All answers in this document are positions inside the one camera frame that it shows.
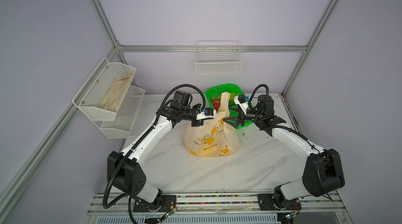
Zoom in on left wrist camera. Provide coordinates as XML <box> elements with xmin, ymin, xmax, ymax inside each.
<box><xmin>196</xmin><ymin>108</ymin><xmax>216</xmax><ymax>120</ymax></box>

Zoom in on folded beige bags in shelf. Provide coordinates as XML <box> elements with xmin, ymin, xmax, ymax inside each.
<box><xmin>98</xmin><ymin>74</ymin><xmax>134</xmax><ymax>113</ymax></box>

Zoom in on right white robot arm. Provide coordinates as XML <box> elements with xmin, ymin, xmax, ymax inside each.
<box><xmin>224</xmin><ymin>94</ymin><xmax>345</xmax><ymax>210</ymax></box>

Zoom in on green fake pear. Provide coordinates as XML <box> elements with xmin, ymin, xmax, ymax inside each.
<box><xmin>229</xmin><ymin>92</ymin><xmax>238</xmax><ymax>101</ymax></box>

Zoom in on black corrugated cable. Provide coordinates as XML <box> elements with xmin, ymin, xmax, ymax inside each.
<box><xmin>247</xmin><ymin>83</ymin><xmax>334</xmax><ymax>201</ymax></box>
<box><xmin>102</xmin><ymin>83</ymin><xmax>206</xmax><ymax>209</ymax></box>

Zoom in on lower white mesh shelf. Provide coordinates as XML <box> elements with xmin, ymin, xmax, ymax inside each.
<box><xmin>100</xmin><ymin>86</ymin><xmax>145</xmax><ymax>139</ymax></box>

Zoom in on white wire wall basket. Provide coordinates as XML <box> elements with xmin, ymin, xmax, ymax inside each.
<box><xmin>195</xmin><ymin>41</ymin><xmax>242</xmax><ymax>74</ymax></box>

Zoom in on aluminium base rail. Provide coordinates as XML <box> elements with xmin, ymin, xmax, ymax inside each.
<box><xmin>83</xmin><ymin>192</ymin><xmax>353</xmax><ymax>224</ymax></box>

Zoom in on white mesh shelf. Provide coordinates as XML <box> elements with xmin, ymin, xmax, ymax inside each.
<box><xmin>100</xmin><ymin>86</ymin><xmax>145</xmax><ymax>139</ymax></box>
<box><xmin>72</xmin><ymin>58</ymin><xmax>136</xmax><ymax>121</ymax></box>

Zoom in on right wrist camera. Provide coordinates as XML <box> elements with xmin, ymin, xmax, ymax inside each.
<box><xmin>234</xmin><ymin>94</ymin><xmax>253</xmax><ymax>126</ymax></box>

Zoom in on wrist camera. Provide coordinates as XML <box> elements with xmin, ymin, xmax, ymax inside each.
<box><xmin>234</xmin><ymin>94</ymin><xmax>253</xmax><ymax>126</ymax></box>
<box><xmin>196</xmin><ymin>108</ymin><xmax>216</xmax><ymax>120</ymax></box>

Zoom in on right black corrugated cable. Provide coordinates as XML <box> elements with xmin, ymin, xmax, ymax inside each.
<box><xmin>247</xmin><ymin>83</ymin><xmax>334</xmax><ymax>201</ymax></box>

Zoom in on red fake strawberry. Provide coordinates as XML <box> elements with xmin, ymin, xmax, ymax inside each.
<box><xmin>212</xmin><ymin>100</ymin><xmax>221</xmax><ymax>111</ymax></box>

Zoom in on beige plastic bag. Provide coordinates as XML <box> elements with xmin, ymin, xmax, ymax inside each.
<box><xmin>183</xmin><ymin>92</ymin><xmax>240</xmax><ymax>158</ymax></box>

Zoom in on green plastic basket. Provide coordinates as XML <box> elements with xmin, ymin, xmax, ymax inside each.
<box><xmin>205</xmin><ymin>83</ymin><xmax>252</xmax><ymax>128</ymax></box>

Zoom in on left black corrugated cable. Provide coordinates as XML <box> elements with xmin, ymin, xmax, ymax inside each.
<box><xmin>102</xmin><ymin>83</ymin><xmax>206</xmax><ymax>209</ymax></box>

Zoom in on upper white mesh shelf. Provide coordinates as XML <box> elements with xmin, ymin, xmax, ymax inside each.
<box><xmin>72</xmin><ymin>58</ymin><xmax>136</xmax><ymax>121</ymax></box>

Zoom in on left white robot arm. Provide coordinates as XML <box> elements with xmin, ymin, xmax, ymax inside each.
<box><xmin>103</xmin><ymin>90</ymin><xmax>217</xmax><ymax>208</ymax></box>

